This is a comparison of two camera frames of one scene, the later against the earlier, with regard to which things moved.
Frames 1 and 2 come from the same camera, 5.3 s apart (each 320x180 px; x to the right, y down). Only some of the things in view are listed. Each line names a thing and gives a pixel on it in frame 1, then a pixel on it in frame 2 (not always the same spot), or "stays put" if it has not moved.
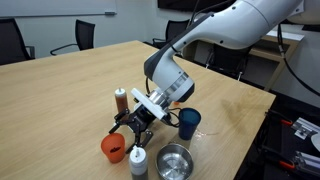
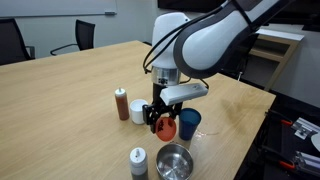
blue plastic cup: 188,119 stays put
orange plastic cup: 114,145 to 166,129
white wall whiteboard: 34,8 stays put
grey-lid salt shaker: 138,163 stays put
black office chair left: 13,48 stays put
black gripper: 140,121 to 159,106
